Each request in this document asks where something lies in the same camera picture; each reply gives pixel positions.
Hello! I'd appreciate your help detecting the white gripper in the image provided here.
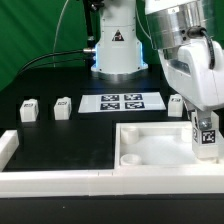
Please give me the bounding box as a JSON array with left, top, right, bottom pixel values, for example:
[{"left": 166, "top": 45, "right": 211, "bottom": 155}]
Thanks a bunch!
[{"left": 158, "top": 38, "right": 224, "bottom": 131}]

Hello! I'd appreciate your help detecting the white square table top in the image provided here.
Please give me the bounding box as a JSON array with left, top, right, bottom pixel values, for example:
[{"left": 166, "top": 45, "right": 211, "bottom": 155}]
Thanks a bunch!
[{"left": 115, "top": 122, "right": 224, "bottom": 166}]

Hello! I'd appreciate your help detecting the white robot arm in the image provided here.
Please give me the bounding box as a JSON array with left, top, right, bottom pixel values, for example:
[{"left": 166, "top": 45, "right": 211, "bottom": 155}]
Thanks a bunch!
[{"left": 90, "top": 0, "right": 224, "bottom": 131}]

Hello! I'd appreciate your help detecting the white sheet with tags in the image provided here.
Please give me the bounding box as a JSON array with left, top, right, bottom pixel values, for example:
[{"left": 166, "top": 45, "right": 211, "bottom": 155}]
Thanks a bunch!
[{"left": 78, "top": 92, "right": 166, "bottom": 113}]

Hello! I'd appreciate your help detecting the green backdrop cloth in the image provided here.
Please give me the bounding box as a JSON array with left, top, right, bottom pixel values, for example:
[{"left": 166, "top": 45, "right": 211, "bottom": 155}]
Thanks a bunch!
[{"left": 0, "top": 0, "right": 161, "bottom": 92}]

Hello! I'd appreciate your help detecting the white U-shaped fence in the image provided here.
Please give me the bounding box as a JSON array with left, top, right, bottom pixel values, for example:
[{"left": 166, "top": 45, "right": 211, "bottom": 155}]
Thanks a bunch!
[{"left": 0, "top": 131, "right": 224, "bottom": 198}]

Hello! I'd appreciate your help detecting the grey thin cable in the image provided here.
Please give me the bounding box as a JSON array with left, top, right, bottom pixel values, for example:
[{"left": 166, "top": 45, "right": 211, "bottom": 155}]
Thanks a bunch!
[{"left": 52, "top": 0, "right": 71, "bottom": 68}]

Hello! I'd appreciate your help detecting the black thick cable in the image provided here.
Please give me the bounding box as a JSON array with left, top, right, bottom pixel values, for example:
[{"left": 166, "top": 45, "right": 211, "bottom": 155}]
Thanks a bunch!
[{"left": 18, "top": 48, "right": 98, "bottom": 76}]

